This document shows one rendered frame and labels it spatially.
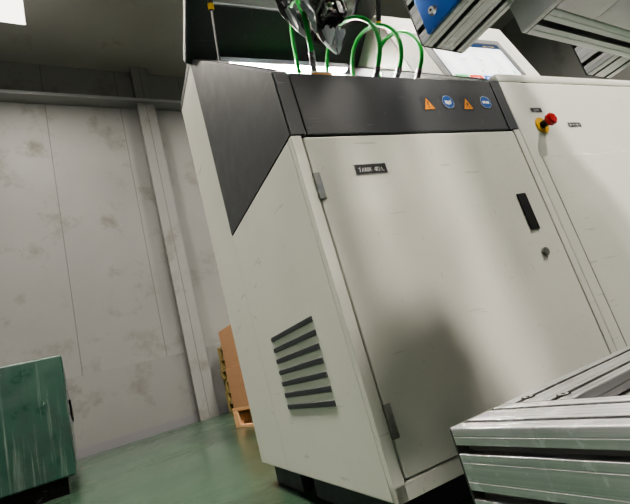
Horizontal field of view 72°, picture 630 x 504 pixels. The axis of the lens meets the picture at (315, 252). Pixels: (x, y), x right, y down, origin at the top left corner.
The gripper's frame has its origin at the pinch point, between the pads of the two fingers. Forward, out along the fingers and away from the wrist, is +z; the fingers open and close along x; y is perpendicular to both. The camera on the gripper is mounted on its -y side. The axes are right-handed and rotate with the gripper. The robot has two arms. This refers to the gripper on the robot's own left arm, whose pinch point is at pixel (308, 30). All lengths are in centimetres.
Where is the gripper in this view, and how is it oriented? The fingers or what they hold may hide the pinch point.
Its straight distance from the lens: 137.0
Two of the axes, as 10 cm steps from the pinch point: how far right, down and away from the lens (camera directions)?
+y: 1.7, 4.5, -8.8
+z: 4.9, 7.4, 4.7
